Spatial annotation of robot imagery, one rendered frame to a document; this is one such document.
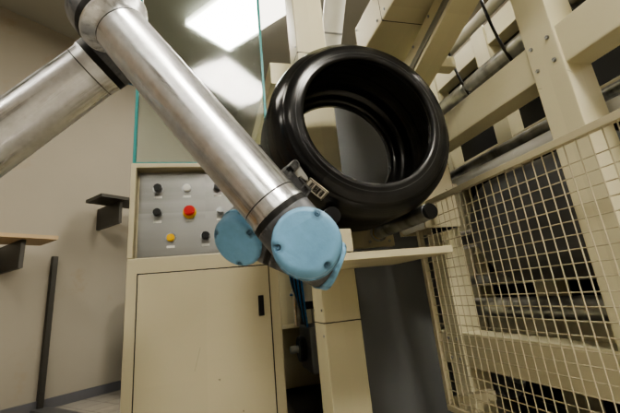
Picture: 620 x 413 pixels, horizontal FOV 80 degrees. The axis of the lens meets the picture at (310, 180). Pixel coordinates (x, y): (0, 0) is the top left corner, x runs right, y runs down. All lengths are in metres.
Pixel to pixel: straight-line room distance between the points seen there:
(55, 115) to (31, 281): 3.37
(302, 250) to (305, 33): 1.28
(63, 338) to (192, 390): 2.86
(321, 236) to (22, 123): 0.61
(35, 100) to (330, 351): 1.03
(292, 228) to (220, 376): 1.08
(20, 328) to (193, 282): 2.79
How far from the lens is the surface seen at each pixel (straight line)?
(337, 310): 1.30
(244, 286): 1.49
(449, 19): 1.41
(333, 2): 2.23
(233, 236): 0.63
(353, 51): 1.17
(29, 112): 0.86
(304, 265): 0.47
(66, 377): 4.31
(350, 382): 1.33
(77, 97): 0.85
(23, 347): 4.16
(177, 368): 1.50
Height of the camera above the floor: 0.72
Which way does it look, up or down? 17 degrees up
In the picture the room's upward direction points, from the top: 6 degrees counter-clockwise
